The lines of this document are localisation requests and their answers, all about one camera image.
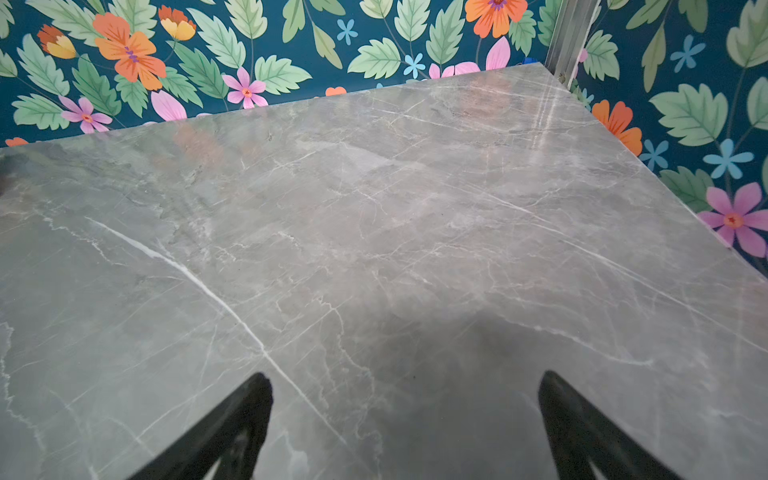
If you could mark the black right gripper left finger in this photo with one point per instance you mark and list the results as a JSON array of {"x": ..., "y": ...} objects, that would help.
[{"x": 225, "y": 444}]

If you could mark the aluminium frame post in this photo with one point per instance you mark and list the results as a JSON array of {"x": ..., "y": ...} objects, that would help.
[{"x": 573, "y": 21}]

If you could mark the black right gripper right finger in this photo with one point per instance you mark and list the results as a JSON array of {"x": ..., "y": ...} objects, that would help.
[{"x": 585, "y": 443}]

